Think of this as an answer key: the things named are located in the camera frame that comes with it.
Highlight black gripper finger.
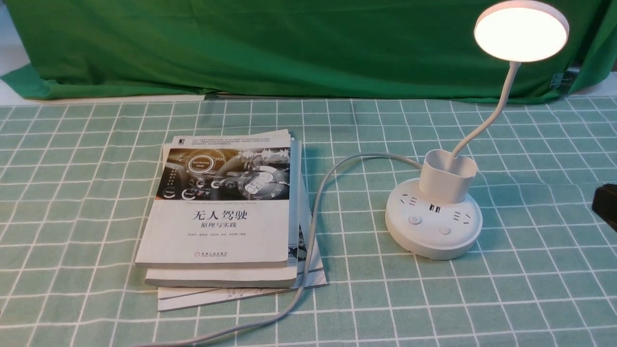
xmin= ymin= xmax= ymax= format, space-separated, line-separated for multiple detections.
xmin=592 ymin=184 xmax=617 ymax=231

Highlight white desk lamp with sockets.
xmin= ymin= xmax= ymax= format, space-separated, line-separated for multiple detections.
xmin=385 ymin=0 xmax=569 ymax=261

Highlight metal binder clip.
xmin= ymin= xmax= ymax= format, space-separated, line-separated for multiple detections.
xmin=550 ymin=71 xmax=577 ymax=93

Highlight top white self-driving book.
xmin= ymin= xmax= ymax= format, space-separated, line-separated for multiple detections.
xmin=134 ymin=129 xmax=293 ymax=269

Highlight bottom white illustrated book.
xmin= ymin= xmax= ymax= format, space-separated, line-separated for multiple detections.
xmin=158 ymin=173 xmax=327 ymax=312

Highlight green checkered tablecloth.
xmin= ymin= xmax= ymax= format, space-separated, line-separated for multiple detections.
xmin=0 ymin=96 xmax=617 ymax=347

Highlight green backdrop cloth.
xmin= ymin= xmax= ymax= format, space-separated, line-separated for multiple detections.
xmin=0 ymin=0 xmax=617 ymax=105

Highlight grey power cable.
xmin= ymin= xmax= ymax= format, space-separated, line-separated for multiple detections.
xmin=130 ymin=153 xmax=425 ymax=347

